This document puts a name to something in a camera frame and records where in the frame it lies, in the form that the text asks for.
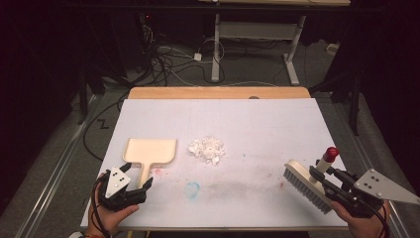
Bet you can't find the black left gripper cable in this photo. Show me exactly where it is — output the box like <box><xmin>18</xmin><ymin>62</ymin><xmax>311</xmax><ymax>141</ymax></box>
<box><xmin>90</xmin><ymin>173</ymin><xmax>112</xmax><ymax>238</ymax></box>

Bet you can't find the white table mat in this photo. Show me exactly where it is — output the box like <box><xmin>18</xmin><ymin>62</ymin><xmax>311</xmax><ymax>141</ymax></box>
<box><xmin>80</xmin><ymin>97</ymin><xmax>350</xmax><ymax>229</ymax></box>

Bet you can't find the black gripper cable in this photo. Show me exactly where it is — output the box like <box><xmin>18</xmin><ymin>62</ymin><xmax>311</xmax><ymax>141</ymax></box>
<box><xmin>90</xmin><ymin>173</ymin><xmax>112</xmax><ymax>238</ymax></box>
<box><xmin>362</xmin><ymin>197</ymin><xmax>392</xmax><ymax>238</ymax></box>

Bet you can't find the beige dustpan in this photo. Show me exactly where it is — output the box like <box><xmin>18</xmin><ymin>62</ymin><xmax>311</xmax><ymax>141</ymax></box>
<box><xmin>122</xmin><ymin>137</ymin><xmax>178</xmax><ymax>189</ymax></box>

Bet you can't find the pile of white paper scraps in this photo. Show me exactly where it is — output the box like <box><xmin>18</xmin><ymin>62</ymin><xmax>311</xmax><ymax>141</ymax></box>
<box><xmin>187</xmin><ymin>135</ymin><xmax>229</xmax><ymax>167</ymax></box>

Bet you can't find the person's left hand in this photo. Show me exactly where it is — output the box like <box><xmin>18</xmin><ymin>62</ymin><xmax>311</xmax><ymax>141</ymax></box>
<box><xmin>86</xmin><ymin>178</ymin><xmax>140</xmax><ymax>238</ymax></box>

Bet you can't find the person's right hand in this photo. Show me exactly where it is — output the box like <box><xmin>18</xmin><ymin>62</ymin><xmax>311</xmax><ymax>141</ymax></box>
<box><xmin>329</xmin><ymin>199</ymin><xmax>392</xmax><ymax>238</ymax></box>

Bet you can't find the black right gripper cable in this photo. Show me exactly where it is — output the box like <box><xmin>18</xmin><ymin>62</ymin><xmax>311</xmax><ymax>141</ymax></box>
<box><xmin>362</xmin><ymin>197</ymin><xmax>392</xmax><ymax>238</ymax></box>

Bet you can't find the black metal stand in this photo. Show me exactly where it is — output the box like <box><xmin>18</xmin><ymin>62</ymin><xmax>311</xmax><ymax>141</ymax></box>
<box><xmin>309</xmin><ymin>63</ymin><xmax>363</xmax><ymax>137</ymax></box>
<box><xmin>76</xmin><ymin>65</ymin><xmax>102</xmax><ymax>126</ymax></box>

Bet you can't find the bundle of black floor cables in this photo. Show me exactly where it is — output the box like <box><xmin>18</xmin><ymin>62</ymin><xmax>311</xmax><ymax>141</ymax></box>
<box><xmin>140</xmin><ymin>24</ymin><xmax>227</xmax><ymax>87</ymax></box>

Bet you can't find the black floor cable loop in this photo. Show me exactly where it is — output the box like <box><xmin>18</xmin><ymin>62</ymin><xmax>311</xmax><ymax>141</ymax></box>
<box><xmin>82</xmin><ymin>98</ymin><xmax>131</xmax><ymax>163</ymax></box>

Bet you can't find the white brush with red knob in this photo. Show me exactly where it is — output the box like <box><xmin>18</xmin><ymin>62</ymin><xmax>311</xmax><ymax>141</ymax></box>
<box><xmin>282</xmin><ymin>146</ymin><xmax>341</xmax><ymax>215</ymax></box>

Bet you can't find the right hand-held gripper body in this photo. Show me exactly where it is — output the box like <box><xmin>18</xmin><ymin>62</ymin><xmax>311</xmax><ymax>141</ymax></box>
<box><xmin>322</xmin><ymin>168</ymin><xmax>420</xmax><ymax>219</ymax></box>

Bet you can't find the metal floor rail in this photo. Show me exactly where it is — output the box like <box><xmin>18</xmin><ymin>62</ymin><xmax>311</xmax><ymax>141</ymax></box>
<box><xmin>341</xmin><ymin>130</ymin><xmax>412</xmax><ymax>238</ymax></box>
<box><xmin>22</xmin><ymin>94</ymin><xmax>102</xmax><ymax>238</ymax></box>

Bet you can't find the white metal desk frame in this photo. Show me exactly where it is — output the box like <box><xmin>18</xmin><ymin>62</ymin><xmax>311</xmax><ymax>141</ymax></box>
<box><xmin>197</xmin><ymin>0</ymin><xmax>352</xmax><ymax>86</ymax></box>

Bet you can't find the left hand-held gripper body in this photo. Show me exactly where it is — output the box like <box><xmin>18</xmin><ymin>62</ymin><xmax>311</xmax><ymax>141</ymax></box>
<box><xmin>98</xmin><ymin>167</ymin><xmax>149</xmax><ymax>212</ymax></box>

